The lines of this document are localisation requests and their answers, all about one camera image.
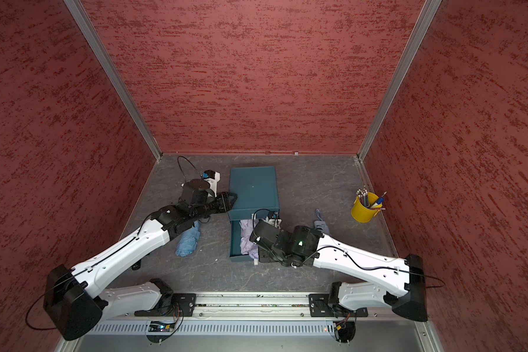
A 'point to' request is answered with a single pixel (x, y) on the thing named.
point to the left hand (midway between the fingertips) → (232, 202)
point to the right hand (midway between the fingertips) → (265, 256)
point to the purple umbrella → (247, 247)
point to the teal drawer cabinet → (253, 193)
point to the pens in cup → (363, 196)
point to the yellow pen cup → (361, 213)
